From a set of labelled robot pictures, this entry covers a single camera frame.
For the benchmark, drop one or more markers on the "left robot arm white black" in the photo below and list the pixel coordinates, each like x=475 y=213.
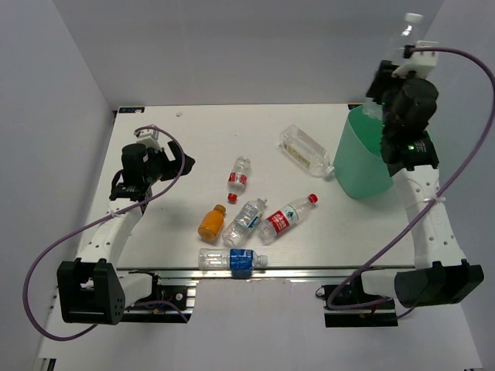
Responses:
x=90 y=288

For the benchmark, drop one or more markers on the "green plastic bin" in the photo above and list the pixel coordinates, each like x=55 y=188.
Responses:
x=359 y=167

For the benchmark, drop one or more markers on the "clear bottle dark blue label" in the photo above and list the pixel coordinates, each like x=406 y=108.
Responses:
x=230 y=260

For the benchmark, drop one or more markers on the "clear bottle red white label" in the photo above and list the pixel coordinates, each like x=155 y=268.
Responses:
x=285 y=218

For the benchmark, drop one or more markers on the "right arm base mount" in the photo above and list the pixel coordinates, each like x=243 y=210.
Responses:
x=374 y=316

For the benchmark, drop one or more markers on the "orange juice bottle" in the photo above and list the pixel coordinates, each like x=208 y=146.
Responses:
x=212 y=223

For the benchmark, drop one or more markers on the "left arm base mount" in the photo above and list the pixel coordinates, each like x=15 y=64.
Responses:
x=171 y=300

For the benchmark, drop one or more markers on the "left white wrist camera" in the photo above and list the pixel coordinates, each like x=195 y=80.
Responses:
x=148 y=137

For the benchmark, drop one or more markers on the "large clear square bottle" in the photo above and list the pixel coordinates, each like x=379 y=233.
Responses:
x=306 y=152

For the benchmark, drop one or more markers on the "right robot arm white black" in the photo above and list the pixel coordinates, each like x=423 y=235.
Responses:
x=442 y=274

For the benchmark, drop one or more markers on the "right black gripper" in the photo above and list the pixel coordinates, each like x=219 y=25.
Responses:
x=381 y=79

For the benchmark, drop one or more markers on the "clear bottle blue green label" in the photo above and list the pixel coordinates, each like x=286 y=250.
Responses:
x=244 y=223

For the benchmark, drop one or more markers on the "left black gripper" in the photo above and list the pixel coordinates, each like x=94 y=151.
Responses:
x=173 y=168

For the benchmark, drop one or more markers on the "small clear bottle red label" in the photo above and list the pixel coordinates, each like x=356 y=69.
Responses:
x=238 y=179

